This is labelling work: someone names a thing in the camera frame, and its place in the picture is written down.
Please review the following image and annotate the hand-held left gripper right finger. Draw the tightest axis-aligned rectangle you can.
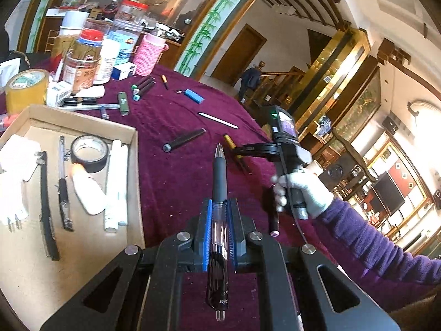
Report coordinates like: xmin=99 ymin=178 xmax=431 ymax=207
xmin=225 ymin=198 xmax=402 ymax=331

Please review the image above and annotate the black tape roll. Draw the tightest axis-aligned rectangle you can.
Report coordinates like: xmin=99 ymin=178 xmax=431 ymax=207
xmin=71 ymin=135 xmax=109 ymax=174

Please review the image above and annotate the white eraser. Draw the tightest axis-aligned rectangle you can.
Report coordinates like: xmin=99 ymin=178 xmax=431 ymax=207
xmin=75 ymin=86 xmax=105 ymax=98

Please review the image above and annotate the brown label jar red lid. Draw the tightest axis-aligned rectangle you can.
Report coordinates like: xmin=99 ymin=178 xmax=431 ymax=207
xmin=63 ymin=29 xmax=104 ymax=94

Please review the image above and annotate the white glue bottle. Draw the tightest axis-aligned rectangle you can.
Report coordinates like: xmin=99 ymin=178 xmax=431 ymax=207
xmin=71 ymin=164 xmax=107 ymax=215

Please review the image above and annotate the white tube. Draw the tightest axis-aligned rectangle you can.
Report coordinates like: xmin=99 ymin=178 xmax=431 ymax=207
xmin=117 ymin=145 xmax=129 ymax=227
xmin=104 ymin=140 xmax=122 ymax=234

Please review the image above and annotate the silver pen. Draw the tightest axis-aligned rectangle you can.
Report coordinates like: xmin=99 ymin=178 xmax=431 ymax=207
xmin=58 ymin=104 xmax=121 ymax=112

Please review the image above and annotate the gold pen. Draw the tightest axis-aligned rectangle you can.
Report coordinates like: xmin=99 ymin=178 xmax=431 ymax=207
xmin=223 ymin=134 xmax=250 ymax=173

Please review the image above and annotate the cardboard box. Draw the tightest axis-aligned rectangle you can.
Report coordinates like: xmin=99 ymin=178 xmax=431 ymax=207
xmin=0 ymin=103 xmax=146 ymax=322

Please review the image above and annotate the yellowish packing tape roll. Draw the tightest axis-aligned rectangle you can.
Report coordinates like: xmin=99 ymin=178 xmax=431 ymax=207
xmin=5 ymin=69 xmax=51 ymax=115

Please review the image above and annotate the person's right forearm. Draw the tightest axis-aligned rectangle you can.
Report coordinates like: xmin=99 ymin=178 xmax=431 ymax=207
xmin=315 ymin=198 xmax=441 ymax=285

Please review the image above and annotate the black grip clear pen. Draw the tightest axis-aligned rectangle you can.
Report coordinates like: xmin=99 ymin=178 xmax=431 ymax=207
xmin=206 ymin=144 xmax=228 ymax=321

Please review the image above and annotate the white cup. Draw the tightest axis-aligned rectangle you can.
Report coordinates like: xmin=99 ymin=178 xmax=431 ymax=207
xmin=60 ymin=10 xmax=90 ymax=37

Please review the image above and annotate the thin black pen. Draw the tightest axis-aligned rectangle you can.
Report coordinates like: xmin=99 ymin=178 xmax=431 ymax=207
xmin=63 ymin=97 xmax=98 ymax=106

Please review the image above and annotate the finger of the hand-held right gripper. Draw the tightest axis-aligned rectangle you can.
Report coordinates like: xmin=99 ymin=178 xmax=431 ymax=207
xmin=240 ymin=143 xmax=278 ymax=160

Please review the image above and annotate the black marker with pink end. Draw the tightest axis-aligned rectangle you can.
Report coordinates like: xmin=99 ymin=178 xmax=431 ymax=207
xmin=265 ymin=186 xmax=280 ymax=238

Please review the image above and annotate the small white box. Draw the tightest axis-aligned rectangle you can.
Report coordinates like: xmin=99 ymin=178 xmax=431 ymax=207
xmin=46 ymin=81 xmax=72 ymax=108

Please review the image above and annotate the white plastic bottle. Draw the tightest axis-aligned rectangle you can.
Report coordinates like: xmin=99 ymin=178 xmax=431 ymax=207
xmin=93 ymin=38 xmax=120 ymax=85

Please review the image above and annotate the white pen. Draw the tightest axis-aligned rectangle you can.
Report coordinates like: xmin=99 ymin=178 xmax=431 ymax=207
xmin=197 ymin=112 xmax=239 ymax=129

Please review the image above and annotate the blue and white box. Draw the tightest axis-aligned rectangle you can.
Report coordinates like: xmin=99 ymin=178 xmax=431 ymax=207
xmin=111 ymin=64 xmax=136 ymax=81

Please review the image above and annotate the black television screen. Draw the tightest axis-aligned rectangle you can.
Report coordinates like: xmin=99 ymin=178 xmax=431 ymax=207
xmin=372 ymin=170 xmax=406 ymax=214

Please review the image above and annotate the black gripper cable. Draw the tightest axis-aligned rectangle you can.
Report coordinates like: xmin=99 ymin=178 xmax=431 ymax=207
xmin=278 ymin=152 xmax=310 ymax=246

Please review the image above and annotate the blue lighter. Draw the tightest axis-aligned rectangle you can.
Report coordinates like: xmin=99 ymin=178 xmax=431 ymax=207
xmin=184 ymin=89 xmax=205 ymax=104

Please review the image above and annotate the black pen with clear barrel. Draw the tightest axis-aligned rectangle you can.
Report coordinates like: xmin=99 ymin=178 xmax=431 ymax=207
xmin=58 ymin=135 xmax=74 ymax=232

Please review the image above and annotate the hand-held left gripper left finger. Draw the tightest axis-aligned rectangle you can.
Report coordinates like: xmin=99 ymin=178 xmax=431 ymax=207
xmin=39 ymin=198 xmax=212 ymax=331

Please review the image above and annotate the wooden door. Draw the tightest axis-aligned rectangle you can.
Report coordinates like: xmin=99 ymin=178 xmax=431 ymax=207
xmin=211 ymin=24 xmax=267 ymax=85

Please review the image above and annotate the wooden chair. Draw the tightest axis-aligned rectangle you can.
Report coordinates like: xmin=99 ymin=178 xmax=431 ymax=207
xmin=330 ymin=127 xmax=380 ymax=188

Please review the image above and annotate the pink woven cup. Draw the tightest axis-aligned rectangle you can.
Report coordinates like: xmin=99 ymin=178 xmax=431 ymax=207
xmin=133 ymin=34 xmax=169 ymax=76

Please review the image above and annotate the person's right hand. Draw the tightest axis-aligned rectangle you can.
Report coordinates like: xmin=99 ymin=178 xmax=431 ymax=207
xmin=270 ymin=169 xmax=335 ymax=218

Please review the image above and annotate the black marker with grey end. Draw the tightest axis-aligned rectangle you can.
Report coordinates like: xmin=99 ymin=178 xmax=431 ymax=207
xmin=163 ymin=128 xmax=207 ymax=153

